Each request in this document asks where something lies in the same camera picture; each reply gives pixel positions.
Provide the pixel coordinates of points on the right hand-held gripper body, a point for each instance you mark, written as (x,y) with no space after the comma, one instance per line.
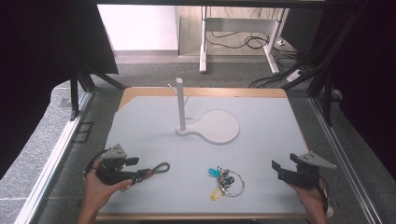
(306,175)

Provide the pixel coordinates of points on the white desk frame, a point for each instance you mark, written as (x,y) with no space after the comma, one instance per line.
(203,46)

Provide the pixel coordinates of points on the black metal frame strut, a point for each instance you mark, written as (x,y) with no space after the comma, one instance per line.
(327,93)
(74,96)

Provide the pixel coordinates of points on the black curtain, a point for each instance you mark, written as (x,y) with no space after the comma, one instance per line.
(367,77)
(37,62)

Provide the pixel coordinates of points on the white power strip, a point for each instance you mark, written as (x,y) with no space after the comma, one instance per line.
(294,75)

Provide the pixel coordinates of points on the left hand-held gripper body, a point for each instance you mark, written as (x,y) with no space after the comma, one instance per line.
(112,174)

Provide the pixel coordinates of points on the person's left hand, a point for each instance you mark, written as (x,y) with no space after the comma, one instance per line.
(96,191)

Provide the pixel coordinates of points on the person's right hand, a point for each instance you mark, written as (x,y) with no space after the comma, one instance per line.
(313,197)

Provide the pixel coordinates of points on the key bunch with coloured tags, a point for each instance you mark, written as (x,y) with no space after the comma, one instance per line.
(224,182)

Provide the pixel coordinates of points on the white peg stand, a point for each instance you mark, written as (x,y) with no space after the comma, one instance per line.
(218,127)

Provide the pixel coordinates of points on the aluminium frame rail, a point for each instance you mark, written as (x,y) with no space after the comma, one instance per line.
(53,161)
(345,161)

